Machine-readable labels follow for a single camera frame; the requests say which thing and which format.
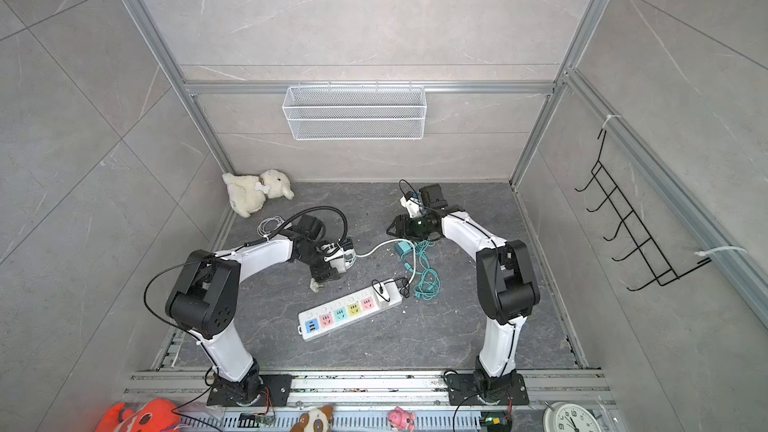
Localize pink plush toy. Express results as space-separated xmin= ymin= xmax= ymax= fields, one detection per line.
xmin=387 ymin=407 xmax=416 ymax=432

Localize black wire hook rack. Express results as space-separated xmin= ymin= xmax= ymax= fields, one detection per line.
xmin=574 ymin=129 xmax=712 ymax=292

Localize white black-cabled plug adapter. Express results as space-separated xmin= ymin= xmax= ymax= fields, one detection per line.
xmin=371 ymin=276 xmax=412 ymax=304

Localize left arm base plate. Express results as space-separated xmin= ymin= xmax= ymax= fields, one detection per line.
xmin=206 ymin=374 xmax=293 ymax=407

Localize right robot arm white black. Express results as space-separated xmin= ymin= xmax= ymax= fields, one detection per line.
xmin=387 ymin=179 xmax=540 ymax=405

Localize white power strip cord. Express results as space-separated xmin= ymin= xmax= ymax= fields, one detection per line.
xmin=308 ymin=237 xmax=415 ymax=293

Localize white charger with cable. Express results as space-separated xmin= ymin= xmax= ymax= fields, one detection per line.
xmin=257 ymin=215 xmax=289 ymax=240

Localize white wire mesh basket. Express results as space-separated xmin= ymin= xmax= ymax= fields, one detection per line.
xmin=282 ymin=85 xmax=428 ymax=141

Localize white power strip colourful sockets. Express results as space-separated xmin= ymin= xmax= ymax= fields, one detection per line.
xmin=297 ymin=286 xmax=403 ymax=341

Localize white alarm clock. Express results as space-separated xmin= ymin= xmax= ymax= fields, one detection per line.
xmin=543 ymin=402 xmax=603 ymax=432

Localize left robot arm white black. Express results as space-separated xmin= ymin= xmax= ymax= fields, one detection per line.
xmin=142 ymin=205 xmax=354 ymax=406

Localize red plush toy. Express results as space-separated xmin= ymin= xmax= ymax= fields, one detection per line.
xmin=96 ymin=398 xmax=181 ymax=432

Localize brown white plush dog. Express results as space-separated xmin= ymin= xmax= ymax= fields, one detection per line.
xmin=290 ymin=404 xmax=334 ymax=432

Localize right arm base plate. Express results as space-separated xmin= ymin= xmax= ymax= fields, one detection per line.
xmin=441 ymin=370 xmax=530 ymax=406

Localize white plush lamb toy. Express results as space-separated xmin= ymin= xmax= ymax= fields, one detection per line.
xmin=222 ymin=169 xmax=295 ymax=218

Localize teal tangled cable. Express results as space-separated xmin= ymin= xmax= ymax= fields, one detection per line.
xmin=400 ymin=239 xmax=442 ymax=302

